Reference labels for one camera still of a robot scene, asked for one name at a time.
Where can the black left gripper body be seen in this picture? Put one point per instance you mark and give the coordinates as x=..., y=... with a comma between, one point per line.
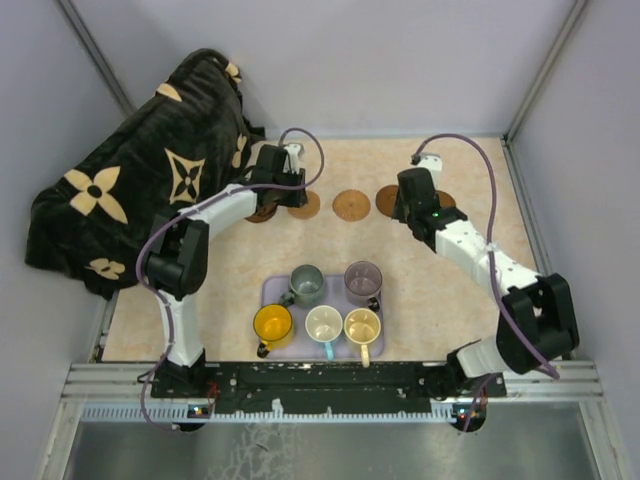
x=289, y=197

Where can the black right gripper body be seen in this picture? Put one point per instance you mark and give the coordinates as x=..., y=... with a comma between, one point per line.
x=401, y=210

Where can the dark wooden coaster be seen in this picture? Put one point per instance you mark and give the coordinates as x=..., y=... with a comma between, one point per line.
x=263, y=214
x=385, y=200
x=445, y=199

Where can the light woven rattan coaster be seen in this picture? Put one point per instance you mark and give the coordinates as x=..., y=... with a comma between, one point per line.
x=307, y=211

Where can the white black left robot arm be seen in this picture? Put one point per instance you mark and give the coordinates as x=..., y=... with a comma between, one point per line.
x=173, y=263

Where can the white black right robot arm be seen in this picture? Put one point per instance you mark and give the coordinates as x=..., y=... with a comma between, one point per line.
x=537, y=322

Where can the black floral blanket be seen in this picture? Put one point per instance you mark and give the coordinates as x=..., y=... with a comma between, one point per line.
x=184, y=145

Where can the purple ceramic mug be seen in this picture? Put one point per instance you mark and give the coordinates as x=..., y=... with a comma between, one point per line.
x=363, y=282

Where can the grey ceramic mug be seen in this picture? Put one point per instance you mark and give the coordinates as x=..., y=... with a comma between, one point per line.
x=306, y=287

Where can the cream ceramic mug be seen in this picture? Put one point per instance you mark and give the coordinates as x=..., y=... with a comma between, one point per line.
x=362, y=328

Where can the yellow ceramic mug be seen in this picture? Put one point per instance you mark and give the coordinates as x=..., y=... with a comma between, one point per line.
x=274, y=326

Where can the lavender plastic tray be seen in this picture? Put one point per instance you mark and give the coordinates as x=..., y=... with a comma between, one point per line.
x=303, y=347

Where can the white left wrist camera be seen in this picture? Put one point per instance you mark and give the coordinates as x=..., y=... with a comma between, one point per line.
x=294, y=152

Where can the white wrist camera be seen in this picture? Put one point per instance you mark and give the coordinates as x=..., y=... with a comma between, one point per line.
x=294, y=152
x=431, y=162

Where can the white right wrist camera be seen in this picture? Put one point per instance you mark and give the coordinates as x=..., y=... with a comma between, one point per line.
x=431, y=162

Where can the white mug blue handle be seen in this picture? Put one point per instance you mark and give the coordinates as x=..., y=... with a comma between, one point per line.
x=324, y=325

